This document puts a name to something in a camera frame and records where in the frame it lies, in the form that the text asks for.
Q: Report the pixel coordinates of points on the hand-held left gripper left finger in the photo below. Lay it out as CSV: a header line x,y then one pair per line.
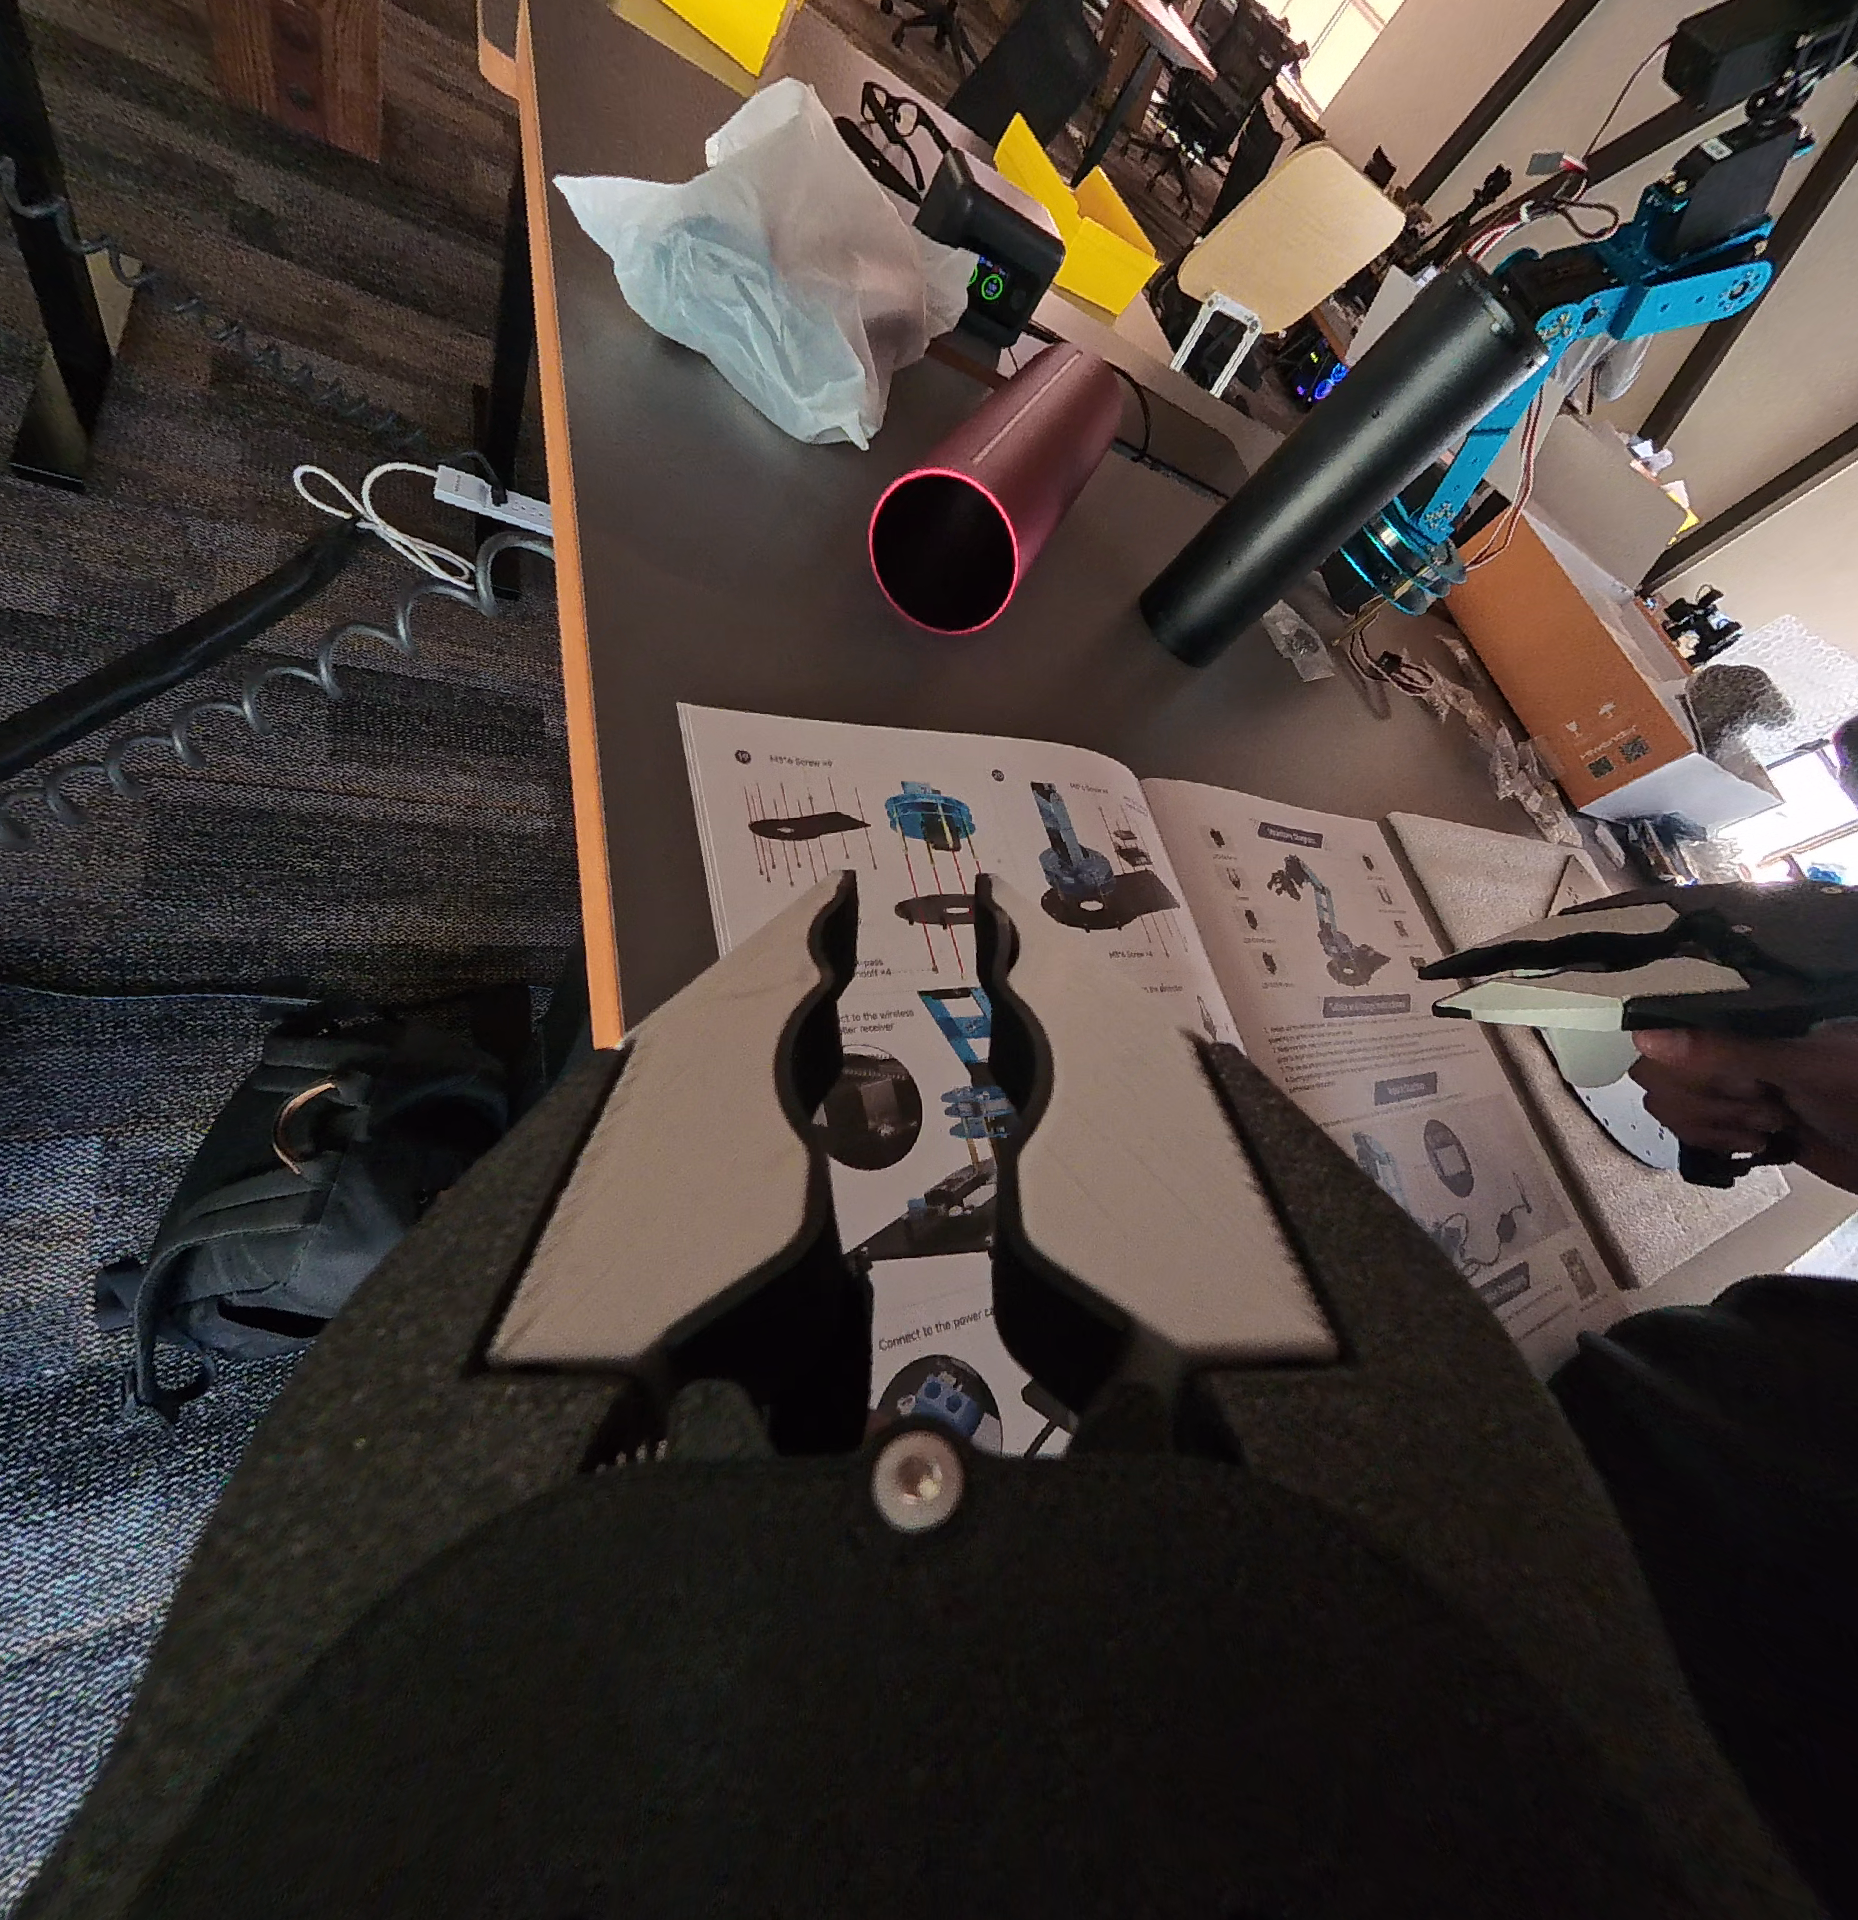
x,y
676,1200

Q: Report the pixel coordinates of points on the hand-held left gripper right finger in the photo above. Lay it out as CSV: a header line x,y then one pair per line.
x,y
1169,1200

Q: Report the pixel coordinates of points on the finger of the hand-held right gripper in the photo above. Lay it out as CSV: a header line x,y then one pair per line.
x,y
1588,1003
1605,922

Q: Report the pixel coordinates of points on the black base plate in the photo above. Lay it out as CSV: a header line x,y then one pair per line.
x,y
1626,1134

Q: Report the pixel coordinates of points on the instruction booklet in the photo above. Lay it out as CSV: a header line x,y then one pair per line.
x,y
1318,900

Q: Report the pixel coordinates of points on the blue toy robot arm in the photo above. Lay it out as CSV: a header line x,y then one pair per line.
x,y
1664,271

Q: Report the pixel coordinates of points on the person's right hand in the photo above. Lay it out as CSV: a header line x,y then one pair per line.
x,y
1740,1089

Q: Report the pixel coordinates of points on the white foam sheet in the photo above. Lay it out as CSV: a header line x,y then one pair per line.
x,y
1485,886

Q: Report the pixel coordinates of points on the pile of small screw bags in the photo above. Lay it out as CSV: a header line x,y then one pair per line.
x,y
1513,765

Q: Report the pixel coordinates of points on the orange and white cardboard box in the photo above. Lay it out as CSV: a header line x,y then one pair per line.
x,y
1560,644

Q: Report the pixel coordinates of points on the black backpack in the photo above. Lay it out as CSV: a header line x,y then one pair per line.
x,y
343,1170

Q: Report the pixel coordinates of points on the small bag of black parts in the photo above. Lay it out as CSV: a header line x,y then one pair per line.
x,y
1301,643

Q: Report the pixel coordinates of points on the black cylinder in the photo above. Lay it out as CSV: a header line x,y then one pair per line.
x,y
1318,480

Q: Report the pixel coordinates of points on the person's black clothing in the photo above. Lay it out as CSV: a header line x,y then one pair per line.
x,y
1771,1500

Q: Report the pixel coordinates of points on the white power strip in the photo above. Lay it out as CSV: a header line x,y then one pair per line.
x,y
487,491

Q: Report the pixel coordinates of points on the maroon metal tube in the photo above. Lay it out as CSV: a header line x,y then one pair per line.
x,y
1021,435

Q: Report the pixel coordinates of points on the beige chair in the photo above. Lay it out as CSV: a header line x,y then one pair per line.
x,y
1291,227

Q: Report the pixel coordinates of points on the yellow folded card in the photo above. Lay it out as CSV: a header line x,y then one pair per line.
x,y
1086,239

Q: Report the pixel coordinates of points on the black device with green display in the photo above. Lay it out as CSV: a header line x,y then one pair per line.
x,y
989,227

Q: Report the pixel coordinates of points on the white plastic bag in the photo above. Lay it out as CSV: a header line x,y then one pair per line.
x,y
749,256

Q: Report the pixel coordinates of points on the black office chair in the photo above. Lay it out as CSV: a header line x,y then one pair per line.
x,y
1034,68

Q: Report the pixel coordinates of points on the black eyeglasses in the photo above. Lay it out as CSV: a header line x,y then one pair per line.
x,y
877,150

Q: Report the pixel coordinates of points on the black table leg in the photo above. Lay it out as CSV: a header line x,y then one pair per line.
x,y
51,227

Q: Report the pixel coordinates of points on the yellow plastic bin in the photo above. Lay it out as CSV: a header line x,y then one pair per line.
x,y
705,30

